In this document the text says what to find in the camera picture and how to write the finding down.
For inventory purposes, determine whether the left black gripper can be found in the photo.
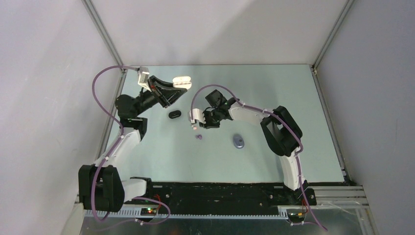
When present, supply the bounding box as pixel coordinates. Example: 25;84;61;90
135;75;187;117

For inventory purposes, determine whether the white earbud charging case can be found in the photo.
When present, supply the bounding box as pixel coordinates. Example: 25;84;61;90
172;76;192;90

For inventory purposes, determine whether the black earbud charging case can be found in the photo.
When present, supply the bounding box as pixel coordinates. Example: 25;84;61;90
168;110;182;119

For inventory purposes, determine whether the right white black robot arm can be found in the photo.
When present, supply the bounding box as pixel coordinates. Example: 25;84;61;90
189;90;304;205

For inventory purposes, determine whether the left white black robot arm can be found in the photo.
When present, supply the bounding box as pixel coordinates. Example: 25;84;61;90
78;75;192;212

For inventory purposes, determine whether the purple earbud charging case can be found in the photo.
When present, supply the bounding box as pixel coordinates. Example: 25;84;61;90
232;134;245;149

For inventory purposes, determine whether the left controller board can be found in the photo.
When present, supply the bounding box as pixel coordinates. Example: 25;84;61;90
140;208;158;216

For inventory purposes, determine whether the controller board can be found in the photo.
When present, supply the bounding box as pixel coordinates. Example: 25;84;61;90
140;208;158;216
288;212;307;224

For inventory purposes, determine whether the right controller board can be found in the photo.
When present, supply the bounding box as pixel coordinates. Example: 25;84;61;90
288;212;307;224

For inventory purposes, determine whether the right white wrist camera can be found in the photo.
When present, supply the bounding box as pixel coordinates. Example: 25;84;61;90
189;108;206;124

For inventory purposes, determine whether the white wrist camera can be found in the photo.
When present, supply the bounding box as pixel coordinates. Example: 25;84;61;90
138;67;150;90
189;108;206;124

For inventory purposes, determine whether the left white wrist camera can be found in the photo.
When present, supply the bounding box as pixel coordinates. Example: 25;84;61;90
138;67;150;90

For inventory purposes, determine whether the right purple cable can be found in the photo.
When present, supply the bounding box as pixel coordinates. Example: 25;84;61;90
190;84;328;233

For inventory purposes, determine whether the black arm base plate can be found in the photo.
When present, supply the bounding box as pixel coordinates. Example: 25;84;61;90
144;182;316;206

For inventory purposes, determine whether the aluminium frame rail front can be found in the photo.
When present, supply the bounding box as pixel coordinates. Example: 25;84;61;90
75;185;370;221

